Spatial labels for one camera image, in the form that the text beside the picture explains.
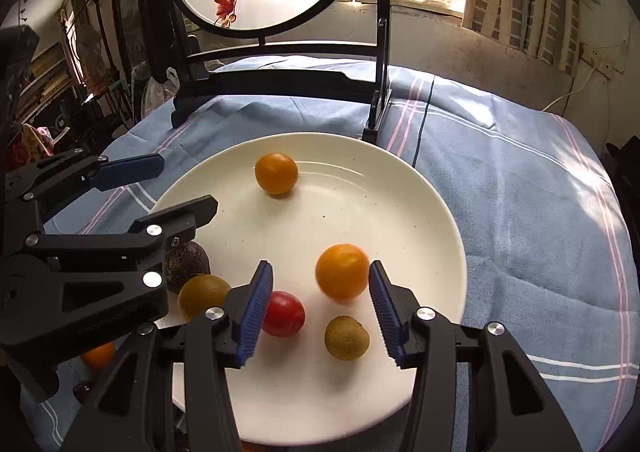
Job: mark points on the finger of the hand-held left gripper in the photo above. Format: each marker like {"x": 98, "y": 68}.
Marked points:
{"x": 132, "y": 167}
{"x": 175, "y": 222}

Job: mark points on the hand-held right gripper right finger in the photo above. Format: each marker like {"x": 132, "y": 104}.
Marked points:
{"x": 386, "y": 314}

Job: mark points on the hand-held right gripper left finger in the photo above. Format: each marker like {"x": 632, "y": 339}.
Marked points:
{"x": 256, "y": 312}

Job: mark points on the large orange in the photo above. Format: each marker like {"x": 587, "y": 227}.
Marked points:
{"x": 342, "y": 274}

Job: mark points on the white round plate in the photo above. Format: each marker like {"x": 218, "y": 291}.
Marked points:
{"x": 350, "y": 212}

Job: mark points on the small orange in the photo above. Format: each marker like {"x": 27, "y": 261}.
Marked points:
{"x": 276, "y": 173}
{"x": 98, "y": 356}

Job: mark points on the red tomato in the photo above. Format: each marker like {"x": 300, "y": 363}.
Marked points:
{"x": 286, "y": 314}

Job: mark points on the dark purple passion fruit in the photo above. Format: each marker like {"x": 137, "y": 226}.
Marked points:
{"x": 187, "y": 264}

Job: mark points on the brown-green round fruit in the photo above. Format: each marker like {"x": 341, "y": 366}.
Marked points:
{"x": 346, "y": 338}
{"x": 202, "y": 296}

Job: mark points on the clear plastic bag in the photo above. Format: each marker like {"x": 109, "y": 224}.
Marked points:
{"x": 156, "y": 92}

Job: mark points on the cluttered bookshelf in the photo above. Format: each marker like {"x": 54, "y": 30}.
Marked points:
{"x": 45, "y": 82}

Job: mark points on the blue striped tablecloth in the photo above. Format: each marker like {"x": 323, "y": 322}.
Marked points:
{"x": 500, "y": 207}

